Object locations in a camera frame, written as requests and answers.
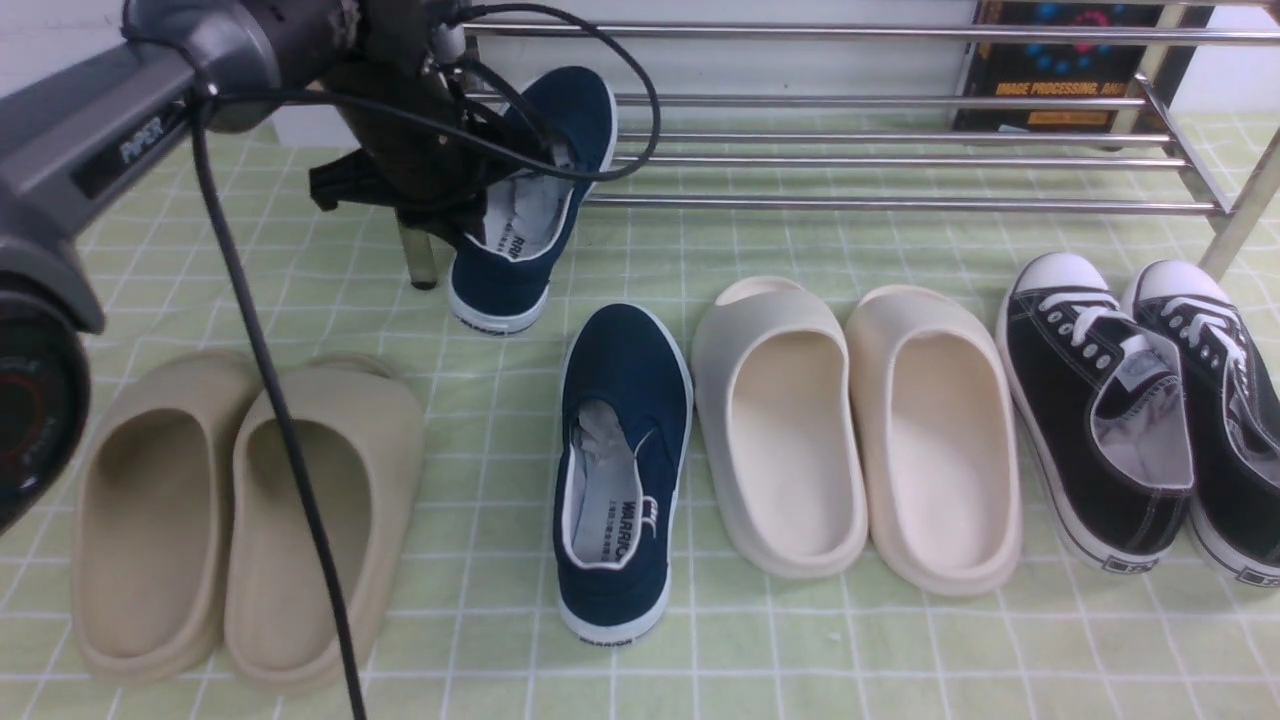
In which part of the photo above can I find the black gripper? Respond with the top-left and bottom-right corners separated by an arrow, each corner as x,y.
308,1 -> 521,245

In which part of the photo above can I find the navy canvas shoe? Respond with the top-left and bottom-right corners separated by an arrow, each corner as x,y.
444,67 -> 618,336
550,304 -> 694,647

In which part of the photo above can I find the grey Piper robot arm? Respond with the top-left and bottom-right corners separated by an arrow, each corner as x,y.
1,1 -> 547,528

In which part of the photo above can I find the metal shoe rack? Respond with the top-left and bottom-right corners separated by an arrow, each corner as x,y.
451,3 -> 1279,278

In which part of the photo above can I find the right tan foam slipper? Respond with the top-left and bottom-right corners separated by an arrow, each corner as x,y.
224,354 -> 425,694

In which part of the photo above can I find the tan foam slipper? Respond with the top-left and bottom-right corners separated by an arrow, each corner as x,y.
224,354 -> 425,694
70,350 -> 262,685

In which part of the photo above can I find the left cream foam slipper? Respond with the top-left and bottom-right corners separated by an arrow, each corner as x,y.
691,275 -> 869,579

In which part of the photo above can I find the cream foam slipper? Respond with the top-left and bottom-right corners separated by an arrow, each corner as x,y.
845,284 -> 1023,597
691,275 -> 869,579

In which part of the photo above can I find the left tan foam slipper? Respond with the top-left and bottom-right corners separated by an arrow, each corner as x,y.
70,350 -> 262,685

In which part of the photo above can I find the green checkered tablecloth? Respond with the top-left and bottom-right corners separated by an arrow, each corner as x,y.
3,128 -> 1277,719

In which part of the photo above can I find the right cream foam slipper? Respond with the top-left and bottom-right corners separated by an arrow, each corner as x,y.
845,284 -> 1023,597

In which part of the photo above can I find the dark image processing book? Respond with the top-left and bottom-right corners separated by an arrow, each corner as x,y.
950,1 -> 1213,135

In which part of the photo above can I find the left black canvas sneaker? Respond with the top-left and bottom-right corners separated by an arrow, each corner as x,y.
996,252 -> 1196,575

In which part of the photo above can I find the black canvas sneaker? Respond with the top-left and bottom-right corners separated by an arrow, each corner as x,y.
1123,260 -> 1279,589
996,252 -> 1196,575

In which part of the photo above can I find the right black canvas sneaker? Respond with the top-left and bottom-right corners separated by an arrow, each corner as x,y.
1123,260 -> 1279,589

